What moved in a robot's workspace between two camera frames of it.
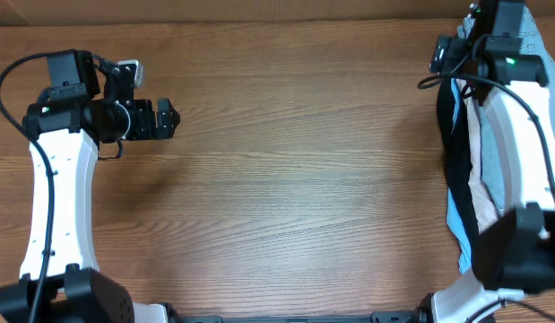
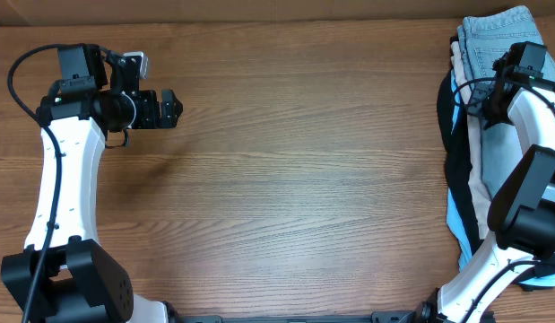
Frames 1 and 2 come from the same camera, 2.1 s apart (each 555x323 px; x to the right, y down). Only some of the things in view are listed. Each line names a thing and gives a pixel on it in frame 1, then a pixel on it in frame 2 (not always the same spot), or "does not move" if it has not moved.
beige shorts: (485, 207) does not move
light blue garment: (454, 220) does not move
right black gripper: (441, 54) to (492, 109)
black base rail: (377, 318) does not move
